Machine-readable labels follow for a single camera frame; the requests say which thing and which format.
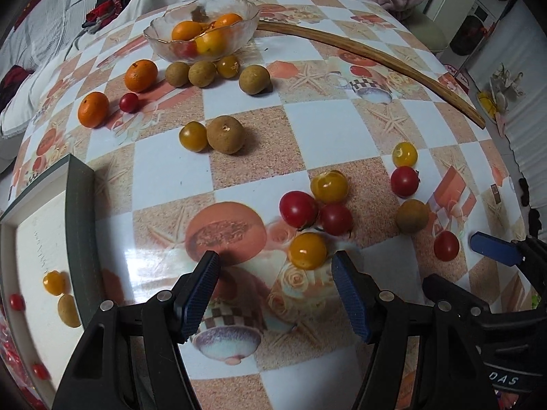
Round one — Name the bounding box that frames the red and black cloth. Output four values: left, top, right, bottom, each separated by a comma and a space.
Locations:
83, 0, 129, 30

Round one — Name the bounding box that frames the red patterned plastic bag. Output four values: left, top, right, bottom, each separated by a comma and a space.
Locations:
0, 307, 45, 410

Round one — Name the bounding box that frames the white tray with dark rim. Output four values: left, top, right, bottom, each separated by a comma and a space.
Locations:
0, 154, 105, 410

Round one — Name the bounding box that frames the brown longan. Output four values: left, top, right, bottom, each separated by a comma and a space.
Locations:
207, 115, 246, 155
165, 61, 190, 87
238, 64, 271, 95
395, 199, 430, 235
57, 294, 82, 329
188, 60, 217, 88

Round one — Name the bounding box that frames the pale green chair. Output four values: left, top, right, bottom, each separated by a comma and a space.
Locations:
402, 9, 447, 54

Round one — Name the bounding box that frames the clear glass bowl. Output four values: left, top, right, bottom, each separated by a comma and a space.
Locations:
143, 0, 260, 63

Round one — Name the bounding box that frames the small orange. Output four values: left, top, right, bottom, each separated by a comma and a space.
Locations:
172, 20, 203, 42
78, 92, 110, 129
124, 59, 158, 93
214, 13, 243, 30
196, 29, 226, 57

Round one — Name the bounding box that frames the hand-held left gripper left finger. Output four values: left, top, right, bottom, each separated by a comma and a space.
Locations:
51, 250, 222, 410

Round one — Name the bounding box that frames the curved wooden stick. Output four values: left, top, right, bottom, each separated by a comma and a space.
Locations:
256, 23, 486, 129

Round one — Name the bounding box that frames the printed checkered tablecloth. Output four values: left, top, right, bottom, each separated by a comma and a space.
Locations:
9, 0, 535, 410

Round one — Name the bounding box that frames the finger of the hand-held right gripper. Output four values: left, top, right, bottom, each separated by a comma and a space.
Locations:
469, 231, 547, 291
422, 273, 492, 323

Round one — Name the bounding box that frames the white and yellow ornament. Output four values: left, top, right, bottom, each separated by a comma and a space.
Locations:
476, 63, 524, 122

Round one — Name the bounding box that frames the grey striped bedding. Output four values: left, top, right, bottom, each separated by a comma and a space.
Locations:
0, 0, 107, 69

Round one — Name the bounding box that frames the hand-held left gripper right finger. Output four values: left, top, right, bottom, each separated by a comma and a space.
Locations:
331, 250, 498, 410

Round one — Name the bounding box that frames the yellow cherry tomato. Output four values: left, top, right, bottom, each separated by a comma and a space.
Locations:
178, 121, 209, 153
216, 55, 240, 80
289, 232, 328, 271
43, 271, 67, 296
310, 170, 349, 204
392, 141, 418, 168

